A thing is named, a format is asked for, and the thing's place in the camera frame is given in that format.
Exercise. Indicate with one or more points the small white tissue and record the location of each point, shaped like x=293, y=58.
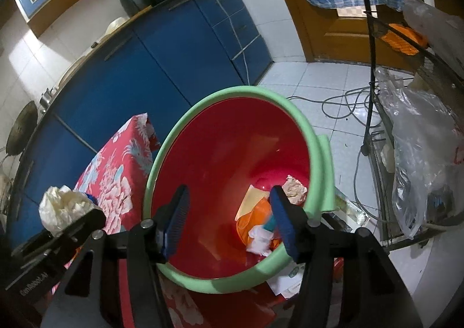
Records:
x=259, y=241

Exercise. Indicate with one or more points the printed paper sheet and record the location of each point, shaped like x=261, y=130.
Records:
x=290, y=277

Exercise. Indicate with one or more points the blue kitchen base cabinets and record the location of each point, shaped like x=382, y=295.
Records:
x=127, y=70

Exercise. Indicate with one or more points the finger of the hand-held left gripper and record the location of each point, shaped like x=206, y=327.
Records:
x=87, y=221

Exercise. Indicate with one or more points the black wok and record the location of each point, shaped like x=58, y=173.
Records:
x=21, y=128

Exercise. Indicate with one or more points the red bucket with green rim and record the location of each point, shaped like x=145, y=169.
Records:
x=224, y=139

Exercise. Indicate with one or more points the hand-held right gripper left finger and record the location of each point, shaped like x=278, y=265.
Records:
x=174, y=219

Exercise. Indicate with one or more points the orange plastic object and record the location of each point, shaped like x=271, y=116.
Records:
x=402, y=39

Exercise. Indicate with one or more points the red floral tablecloth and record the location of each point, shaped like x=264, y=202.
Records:
x=116, y=175

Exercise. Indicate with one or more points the wooden door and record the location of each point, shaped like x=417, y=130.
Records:
x=326, y=37

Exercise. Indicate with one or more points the orange plastic bag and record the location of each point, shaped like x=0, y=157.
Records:
x=253, y=222

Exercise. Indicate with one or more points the cream paper sheet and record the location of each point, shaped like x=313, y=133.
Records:
x=252, y=203

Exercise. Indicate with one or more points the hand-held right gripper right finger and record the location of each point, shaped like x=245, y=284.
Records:
x=284, y=226

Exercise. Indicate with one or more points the white plastic container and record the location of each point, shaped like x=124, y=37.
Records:
x=116, y=25

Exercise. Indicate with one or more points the large clear plastic bag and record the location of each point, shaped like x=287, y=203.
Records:
x=420, y=139

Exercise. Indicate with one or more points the black metal rack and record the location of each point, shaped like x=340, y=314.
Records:
x=371, y=59

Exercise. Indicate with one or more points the white and teal small box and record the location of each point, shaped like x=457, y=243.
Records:
x=271, y=226

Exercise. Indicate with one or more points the metal kettle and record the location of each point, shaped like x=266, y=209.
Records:
x=47, y=99

